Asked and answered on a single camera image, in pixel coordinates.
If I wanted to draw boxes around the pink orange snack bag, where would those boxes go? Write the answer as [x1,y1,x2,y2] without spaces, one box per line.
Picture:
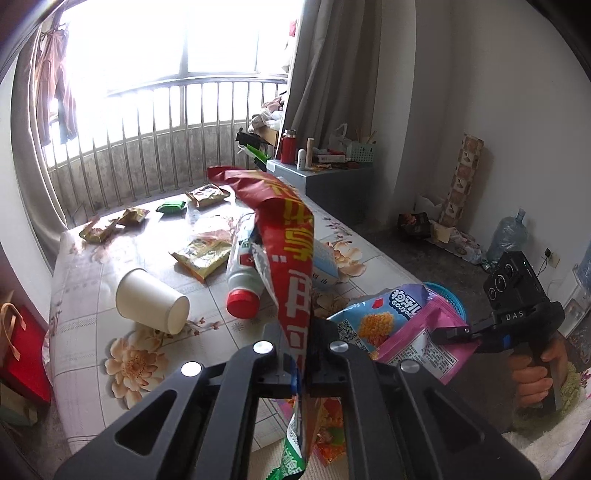
[329,284,476,384]

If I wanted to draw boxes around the white bottle red cap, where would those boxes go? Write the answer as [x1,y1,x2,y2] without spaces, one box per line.
[225,213,264,319]

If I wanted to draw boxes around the green snack bag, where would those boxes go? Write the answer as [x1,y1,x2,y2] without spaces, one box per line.
[266,406,307,480]

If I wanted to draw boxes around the blue white carton box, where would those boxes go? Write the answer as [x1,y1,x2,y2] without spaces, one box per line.
[311,240,339,290]

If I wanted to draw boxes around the red yellow snack bag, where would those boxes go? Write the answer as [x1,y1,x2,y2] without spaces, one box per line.
[207,166,321,466]

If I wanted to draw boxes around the yellow Enaak noodle packet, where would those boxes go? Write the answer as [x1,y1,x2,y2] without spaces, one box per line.
[170,237,230,283]

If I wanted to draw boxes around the white paper cup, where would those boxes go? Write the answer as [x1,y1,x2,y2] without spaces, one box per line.
[115,268,190,335]

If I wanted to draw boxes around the blue mesh trash basket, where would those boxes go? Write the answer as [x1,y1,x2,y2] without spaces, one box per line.
[424,282,468,322]

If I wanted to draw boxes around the person's right hand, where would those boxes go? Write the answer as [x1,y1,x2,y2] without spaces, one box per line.
[508,336,568,408]

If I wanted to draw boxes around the large water jug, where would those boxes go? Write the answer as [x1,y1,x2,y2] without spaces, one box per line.
[486,208,529,265]

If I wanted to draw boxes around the floral tablecloth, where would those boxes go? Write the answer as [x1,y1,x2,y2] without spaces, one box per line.
[43,181,417,455]

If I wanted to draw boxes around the grey side cabinet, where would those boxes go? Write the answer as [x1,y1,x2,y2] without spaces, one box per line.
[266,160,374,227]

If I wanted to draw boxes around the brown snack packet middle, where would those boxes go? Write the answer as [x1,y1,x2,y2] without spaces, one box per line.
[185,184,230,210]

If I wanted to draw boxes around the brown snack packet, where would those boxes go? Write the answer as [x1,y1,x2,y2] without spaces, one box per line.
[79,217,120,244]
[185,184,230,210]
[117,207,149,227]

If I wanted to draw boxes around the small green snack packet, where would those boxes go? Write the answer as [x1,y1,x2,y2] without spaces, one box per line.
[156,201,186,215]

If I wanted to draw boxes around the green mesh storage basket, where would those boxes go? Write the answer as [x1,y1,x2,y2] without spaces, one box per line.
[346,141,376,164]

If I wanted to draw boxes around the red thermos bottle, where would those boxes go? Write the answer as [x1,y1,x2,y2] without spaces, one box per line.
[280,129,297,165]

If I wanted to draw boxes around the brown snack packet left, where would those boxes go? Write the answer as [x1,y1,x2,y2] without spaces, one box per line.
[79,217,120,244]

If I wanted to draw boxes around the red gift bag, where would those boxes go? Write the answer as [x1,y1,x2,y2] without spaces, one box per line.
[1,302,51,405]

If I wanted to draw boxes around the metal balcony railing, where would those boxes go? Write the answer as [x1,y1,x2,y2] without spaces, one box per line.
[44,74,287,215]

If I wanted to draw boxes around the right grey curtain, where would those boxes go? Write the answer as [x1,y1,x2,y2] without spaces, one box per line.
[283,0,382,149]

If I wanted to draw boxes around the grey curtain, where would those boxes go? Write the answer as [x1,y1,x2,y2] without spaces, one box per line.
[283,0,382,149]
[11,30,67,270]

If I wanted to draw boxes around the left grey curtain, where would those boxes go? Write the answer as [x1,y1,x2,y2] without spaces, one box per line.
[11,30,67,270]

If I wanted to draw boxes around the hanging pink clothes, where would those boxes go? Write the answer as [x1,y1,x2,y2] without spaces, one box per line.
[35,28,78,146]

